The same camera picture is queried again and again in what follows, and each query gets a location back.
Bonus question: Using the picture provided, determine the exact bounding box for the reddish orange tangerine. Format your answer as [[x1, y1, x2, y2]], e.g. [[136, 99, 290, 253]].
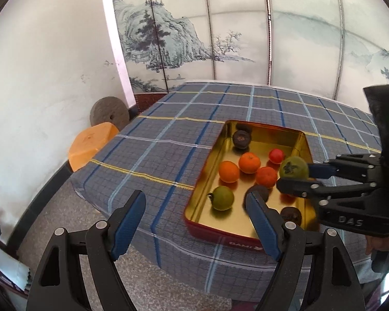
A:
[[255, 166, 278, 189]]

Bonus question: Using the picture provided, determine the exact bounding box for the red printed carton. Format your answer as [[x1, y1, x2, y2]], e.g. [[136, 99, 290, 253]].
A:
[[0, 266, 30, 295]]

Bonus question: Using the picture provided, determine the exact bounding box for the blue checked tablecloth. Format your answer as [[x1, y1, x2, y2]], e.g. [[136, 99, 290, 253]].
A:
[[70, 82, 385, 302]]

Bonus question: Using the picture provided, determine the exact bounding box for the grey round millstone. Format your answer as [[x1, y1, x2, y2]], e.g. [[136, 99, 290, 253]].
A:
[[90, 96, 130, 129]]

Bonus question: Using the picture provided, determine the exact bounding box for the dark purple mangosteen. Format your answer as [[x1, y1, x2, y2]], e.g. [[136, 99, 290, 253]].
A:
[[232, 130, 251, 150], [280, 207, 303, 227], [245, 185, 269, 206]]

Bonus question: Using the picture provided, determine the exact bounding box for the green persimmon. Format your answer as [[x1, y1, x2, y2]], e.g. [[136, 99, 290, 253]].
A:
[[207, 186, 235, 211], [279, 156, 309, 179]]

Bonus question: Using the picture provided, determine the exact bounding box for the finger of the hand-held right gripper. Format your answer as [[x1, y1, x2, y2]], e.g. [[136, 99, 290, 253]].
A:
[[276, 178, 378, 207], [307, 153, 384, 181]]

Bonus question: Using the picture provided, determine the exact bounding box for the small red tomato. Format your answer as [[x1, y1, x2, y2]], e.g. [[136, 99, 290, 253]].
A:
[[268, 148, 285, 164]]

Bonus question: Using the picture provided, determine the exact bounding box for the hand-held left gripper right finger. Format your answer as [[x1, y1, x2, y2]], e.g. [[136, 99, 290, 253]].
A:
[[245, 190, 368, 311]]

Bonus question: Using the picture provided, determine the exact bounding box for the dark red woven box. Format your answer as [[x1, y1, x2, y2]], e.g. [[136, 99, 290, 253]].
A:
[[134, 92, 169, 119]]

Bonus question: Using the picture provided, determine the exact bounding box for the orange plastic stool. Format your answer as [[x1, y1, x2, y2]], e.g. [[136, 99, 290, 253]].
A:
[[68, 122, 120, 173]]

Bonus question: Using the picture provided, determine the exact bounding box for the red tin box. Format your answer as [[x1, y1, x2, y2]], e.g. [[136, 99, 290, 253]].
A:
[[184, 120, 321, 254]]

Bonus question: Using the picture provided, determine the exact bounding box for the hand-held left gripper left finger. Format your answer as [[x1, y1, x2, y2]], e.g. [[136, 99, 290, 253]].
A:
[[26, 189, 147, 311]]

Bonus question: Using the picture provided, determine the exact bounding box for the person's right hand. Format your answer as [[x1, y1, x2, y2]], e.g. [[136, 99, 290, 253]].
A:
[[365, 232, 389, 254]]

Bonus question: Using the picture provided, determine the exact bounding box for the landscape painted folding screen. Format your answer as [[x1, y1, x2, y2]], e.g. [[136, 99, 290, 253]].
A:
[[112, 0, 389, 111]]

